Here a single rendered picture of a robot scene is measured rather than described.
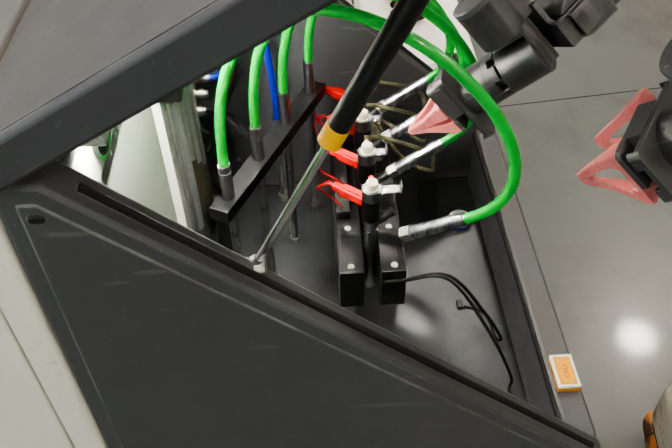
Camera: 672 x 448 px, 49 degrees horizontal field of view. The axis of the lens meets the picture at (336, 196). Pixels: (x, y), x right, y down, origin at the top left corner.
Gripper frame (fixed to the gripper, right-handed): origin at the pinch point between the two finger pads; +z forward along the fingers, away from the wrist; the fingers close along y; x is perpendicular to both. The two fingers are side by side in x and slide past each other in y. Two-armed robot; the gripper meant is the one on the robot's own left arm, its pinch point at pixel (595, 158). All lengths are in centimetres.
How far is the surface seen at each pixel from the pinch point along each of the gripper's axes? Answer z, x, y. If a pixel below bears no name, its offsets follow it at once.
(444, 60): 7.1, -16.8, -0.6
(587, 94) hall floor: 148, 96, -166
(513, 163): 9.4, -2.4, 0.3
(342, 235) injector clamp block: 47.5, 0.2, 2.9
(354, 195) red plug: 38.8, -5.1, 1.0
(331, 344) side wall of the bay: 11.6, -8.9, 29.0
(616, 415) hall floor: 90, 111, -32
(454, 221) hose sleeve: 20.7, 1.0, 3.9
